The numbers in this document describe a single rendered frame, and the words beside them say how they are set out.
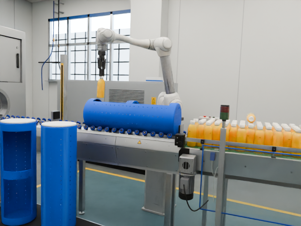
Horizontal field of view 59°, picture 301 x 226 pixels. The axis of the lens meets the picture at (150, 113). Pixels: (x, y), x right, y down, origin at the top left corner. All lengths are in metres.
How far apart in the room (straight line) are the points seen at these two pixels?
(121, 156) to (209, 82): 2.91
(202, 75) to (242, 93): 0.79
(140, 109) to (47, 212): 1.12
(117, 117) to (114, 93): 1.96
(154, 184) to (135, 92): 1.65
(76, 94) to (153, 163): 2.77
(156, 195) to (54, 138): 1.33
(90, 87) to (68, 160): 2.51
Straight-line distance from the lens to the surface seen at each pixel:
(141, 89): 4.07
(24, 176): 2.55
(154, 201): 3.06
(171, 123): 2.21
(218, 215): 2.07
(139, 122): 2.30
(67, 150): 2.26
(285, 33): 4.90
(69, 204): 2.41
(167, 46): 2.57
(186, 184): 2.01
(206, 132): 2.13
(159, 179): 2.94
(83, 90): 4.73
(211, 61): 5.01
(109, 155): 2.53
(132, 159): 2.44
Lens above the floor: 1.36
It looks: 5 degrees down
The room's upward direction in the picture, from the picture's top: 2 degrees clockwise
